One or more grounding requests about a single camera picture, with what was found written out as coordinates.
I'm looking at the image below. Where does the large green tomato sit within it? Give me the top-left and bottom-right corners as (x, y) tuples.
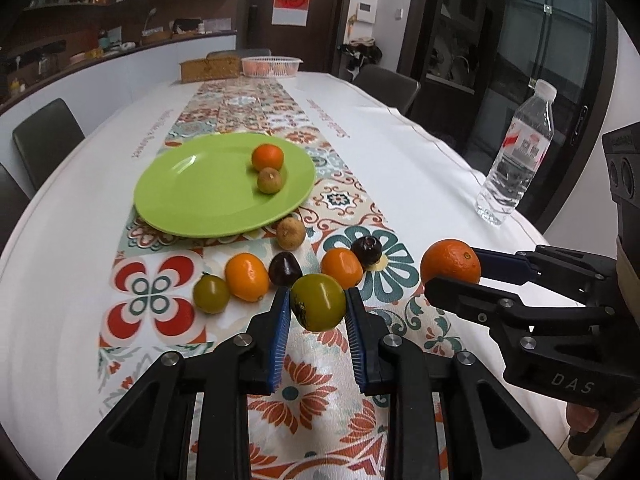
(290, 273), (347, 332)

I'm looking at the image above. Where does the large round orange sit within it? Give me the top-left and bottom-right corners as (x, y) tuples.
(420, 239), (482, 287)

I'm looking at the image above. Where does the brown round longan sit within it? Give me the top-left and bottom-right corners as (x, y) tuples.
(276, 217), (307, 251)
(257, 167), (283, 195)

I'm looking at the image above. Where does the white patterned tablecloth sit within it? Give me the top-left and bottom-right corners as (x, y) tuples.
(0, 71), (576, 480)

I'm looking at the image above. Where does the dark purple plum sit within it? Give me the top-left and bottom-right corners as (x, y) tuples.
(268, 252), (302, 291)

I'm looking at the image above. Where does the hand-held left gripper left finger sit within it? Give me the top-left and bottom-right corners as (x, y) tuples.
(57, 287), (292, 480)

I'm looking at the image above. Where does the dark grey chair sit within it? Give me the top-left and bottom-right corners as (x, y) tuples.
(12, 98), (86, 192)
(352, 64), (421, 114)
(0, 162), (32, 257)

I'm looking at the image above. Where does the clear plastic water bottle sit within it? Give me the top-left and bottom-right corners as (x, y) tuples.
(475, 79), (558, 226)

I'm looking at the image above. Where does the small orange tangerine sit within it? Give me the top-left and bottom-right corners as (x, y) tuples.
(251, 143), (285, 173)

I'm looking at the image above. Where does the brown woven box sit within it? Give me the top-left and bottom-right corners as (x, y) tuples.
(180, 57), (242, 84)

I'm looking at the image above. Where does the green plate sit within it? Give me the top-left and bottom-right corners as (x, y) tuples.
(133, 133), (317, 239)

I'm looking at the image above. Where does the person's right hand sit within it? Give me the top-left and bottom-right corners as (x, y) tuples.
(566, 402), (601, 443)

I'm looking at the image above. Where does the small green tomato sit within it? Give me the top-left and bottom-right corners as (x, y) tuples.
(193, 273), (231, 315)

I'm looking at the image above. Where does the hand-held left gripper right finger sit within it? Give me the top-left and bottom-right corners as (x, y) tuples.
(345, 287), (578, 480)

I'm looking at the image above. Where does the dark bag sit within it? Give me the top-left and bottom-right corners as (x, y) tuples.
(339, 37), (384, 72)

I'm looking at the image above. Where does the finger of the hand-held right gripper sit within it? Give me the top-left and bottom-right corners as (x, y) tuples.
(424, 275), (618, 361)
(471, 244), (618, 307)

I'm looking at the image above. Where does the dark wooden door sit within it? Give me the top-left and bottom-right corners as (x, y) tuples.
(243, 0), (347, 75)

